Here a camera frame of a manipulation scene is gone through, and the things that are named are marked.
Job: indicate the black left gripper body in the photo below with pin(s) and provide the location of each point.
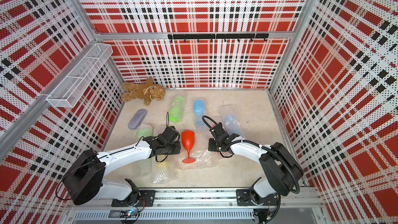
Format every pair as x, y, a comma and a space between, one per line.
171, 149

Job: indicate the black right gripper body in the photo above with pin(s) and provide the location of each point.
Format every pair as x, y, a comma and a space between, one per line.
214, 145

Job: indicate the red wine glass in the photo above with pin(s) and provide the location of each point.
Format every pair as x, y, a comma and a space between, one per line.
188, 141

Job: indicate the clear bubble wrap sheet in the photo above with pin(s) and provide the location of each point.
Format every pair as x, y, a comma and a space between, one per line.
204, 158

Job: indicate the blue wine glass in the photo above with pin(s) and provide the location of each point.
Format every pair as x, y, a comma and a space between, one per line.
199, 110

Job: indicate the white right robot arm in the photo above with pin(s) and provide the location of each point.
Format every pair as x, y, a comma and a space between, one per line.
282, 171

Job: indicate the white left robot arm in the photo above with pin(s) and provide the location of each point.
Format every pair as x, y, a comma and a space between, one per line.
85, 179

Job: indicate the wrapped light blue glass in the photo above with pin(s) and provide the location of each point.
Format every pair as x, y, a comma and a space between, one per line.
230, 120

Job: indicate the wrapped yellow glass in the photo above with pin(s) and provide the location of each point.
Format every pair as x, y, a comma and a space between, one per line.
162, 171

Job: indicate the wrapped bright green glass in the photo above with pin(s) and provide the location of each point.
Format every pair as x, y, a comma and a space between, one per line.
176, 109

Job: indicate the brown teddy bear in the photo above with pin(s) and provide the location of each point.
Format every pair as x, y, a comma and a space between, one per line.
148, 91

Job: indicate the green circuit board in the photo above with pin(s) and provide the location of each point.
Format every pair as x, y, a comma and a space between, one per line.
132, 213

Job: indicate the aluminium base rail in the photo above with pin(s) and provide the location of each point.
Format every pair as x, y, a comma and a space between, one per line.
185, 198

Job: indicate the white wire mesh shelf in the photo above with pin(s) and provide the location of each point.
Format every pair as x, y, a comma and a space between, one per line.
72, 87

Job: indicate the black wall hook rail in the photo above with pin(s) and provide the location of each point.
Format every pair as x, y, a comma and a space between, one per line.
249, 36

